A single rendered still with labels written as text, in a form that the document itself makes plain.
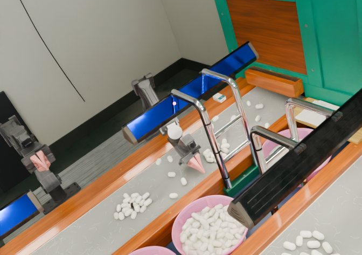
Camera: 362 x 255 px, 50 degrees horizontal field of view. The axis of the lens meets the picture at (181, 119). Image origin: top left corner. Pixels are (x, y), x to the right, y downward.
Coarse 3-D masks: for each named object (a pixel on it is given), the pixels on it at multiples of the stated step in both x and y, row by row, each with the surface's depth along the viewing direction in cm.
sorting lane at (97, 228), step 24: (264, 96) 187; (264, 120) 172; (168, 168) 167; (192, 168) 162; (216, 168) 157; (120, 192) 164; (144, 192) 159; (168, 192) 155; (96, 216) 157; (144, 216) 148; (48, 240) 154; (72, 240) 150; (96, 240) 146; (120, 240) 142
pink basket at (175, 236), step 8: (200, 200) 142; (208, 200) 142; (216, 200) 142; (184, 208) 141; (192, 208) 142; (184, 216) 141; (176, 224) 137; (176, 232) 136; (176, 240) 133; (240, 240) 122; (176, 248) 128; (232, 248) 121
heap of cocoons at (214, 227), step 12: (192, 216) 141; (204, 216) 139; (216, 216) 137; (228, 216) 137; (192, 228) 136; (204, 228) 135; (216, 228) 133; (228, 228) 131; (240, 228) 130; (180, 240) 134; (192, 240) 132; (204, 240) 130; (216, 240) 129; (228, 240) 127; (192, 252) 128; (204, 252) 127; (216, 252) 125
